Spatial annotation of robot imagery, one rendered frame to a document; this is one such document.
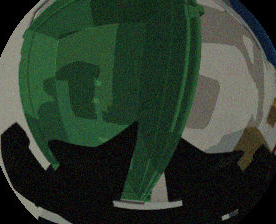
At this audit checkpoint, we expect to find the blue plastic tray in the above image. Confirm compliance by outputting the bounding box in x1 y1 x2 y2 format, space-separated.
228 0 276 68

